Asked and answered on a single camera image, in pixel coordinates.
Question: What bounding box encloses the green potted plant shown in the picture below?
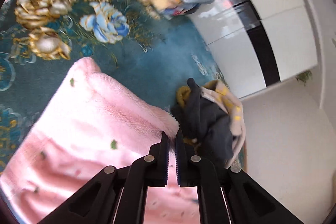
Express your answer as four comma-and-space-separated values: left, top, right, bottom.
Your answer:
295, 70, 313, 86

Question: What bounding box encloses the pink fleece pajama garment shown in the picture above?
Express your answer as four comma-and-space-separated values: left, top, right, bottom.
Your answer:
0, 56, 203, 224

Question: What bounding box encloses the dark navy garment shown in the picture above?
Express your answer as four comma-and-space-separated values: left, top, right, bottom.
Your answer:
171, 78, 235, 167

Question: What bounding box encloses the teal floral bed blanket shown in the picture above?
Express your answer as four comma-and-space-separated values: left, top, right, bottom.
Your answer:
1, 0, 223, 169

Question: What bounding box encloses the white black wardrobe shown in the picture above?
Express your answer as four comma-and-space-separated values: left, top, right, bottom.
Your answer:
190, 0, 318, 98

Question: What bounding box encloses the beige yellow checked garment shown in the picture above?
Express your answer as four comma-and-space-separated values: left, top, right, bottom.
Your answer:
201, 80, 246, 168

